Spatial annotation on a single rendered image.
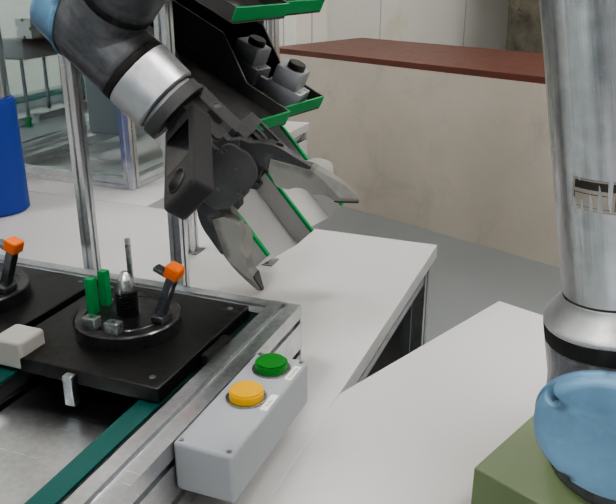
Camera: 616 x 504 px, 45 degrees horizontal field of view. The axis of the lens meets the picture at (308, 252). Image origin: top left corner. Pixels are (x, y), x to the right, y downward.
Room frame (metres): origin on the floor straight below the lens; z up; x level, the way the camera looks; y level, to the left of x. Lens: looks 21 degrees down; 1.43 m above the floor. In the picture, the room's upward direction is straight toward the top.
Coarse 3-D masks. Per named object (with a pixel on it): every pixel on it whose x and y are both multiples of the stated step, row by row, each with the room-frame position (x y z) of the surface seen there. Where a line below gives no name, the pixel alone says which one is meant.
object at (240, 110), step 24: (192, 24) 1.26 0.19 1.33; (192, 48) 1.26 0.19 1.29; (216, 48) 1.23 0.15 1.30; (192, 72) 1.22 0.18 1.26; (216, 72) 1.24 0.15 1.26; (240, 72) 1.21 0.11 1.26; (216, 96) 1.17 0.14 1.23; (240, 96) 1.20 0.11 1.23; (264, 96) 1.19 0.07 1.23; (240, 120) 1.12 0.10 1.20; (264, 120) 1.10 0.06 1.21
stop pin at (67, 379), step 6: (66, 378) 0.77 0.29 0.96; (72, 378) 0.77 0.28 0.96; (66, 384) 0.77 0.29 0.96; (72, 384) 0.77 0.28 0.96; (66, 390) 0.77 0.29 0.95; (72, 390) 0.77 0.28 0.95; (78, 390) 0.78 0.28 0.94; (66, 396) 0.77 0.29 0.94; (72, 396) 0.77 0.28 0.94; (78, 396) 0.78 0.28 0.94; (66, 402) 0.78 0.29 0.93; (72, 402) 0.77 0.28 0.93; (78, 402) 0.78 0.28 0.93
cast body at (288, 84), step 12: (288, 60) 1.28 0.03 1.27; (276, 72) 1.25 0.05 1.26; (288, 72) 1.24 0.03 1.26; (300, 72) 1.25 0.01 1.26; (264, 84) 1.28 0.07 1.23; (276, 84) 1.25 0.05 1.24; (288, 84) 1.24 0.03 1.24; (300, 84) 1.25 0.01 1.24; (276, 96) 1.25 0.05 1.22; (288, 96) 1.25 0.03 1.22; (300, 96) 1.24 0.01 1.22
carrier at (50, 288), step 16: (0, 272) 1.04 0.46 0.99; (16, 272) 1.04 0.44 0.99; (32, 272) 1.08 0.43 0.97; (48, 272) 1.08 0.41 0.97; (0, 288) 0.96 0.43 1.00; (16, 288) 0.98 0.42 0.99; (32, 288) 1.02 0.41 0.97; (48, 288) 1.02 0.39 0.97; (64, 288) 1.02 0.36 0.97; (80, 288) 1.02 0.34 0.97; (0, 304) 0.94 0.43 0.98; (16, 304) 0.96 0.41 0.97; (32, 304) 0.97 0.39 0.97; (48, 304) 0.97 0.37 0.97; (64, 304) 0.98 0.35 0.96; (0, 320) 0.92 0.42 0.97; (16, 320) 0.92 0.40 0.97; (32, 320) 0.92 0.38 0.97
